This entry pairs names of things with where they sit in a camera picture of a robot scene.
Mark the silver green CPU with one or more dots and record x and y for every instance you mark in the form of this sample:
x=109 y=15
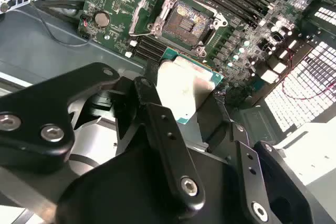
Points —
x=181 y=87

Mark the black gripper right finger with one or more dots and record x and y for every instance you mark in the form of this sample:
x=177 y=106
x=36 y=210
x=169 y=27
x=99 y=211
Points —
x=242 y=166

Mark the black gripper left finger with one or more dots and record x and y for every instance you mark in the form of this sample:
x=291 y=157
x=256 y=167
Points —
x=34 y=103

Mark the metal socket cover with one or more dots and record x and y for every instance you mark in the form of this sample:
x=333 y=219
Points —
x=140 y=11

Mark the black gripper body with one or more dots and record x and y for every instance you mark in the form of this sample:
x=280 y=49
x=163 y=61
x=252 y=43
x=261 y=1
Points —
x=131 y=187

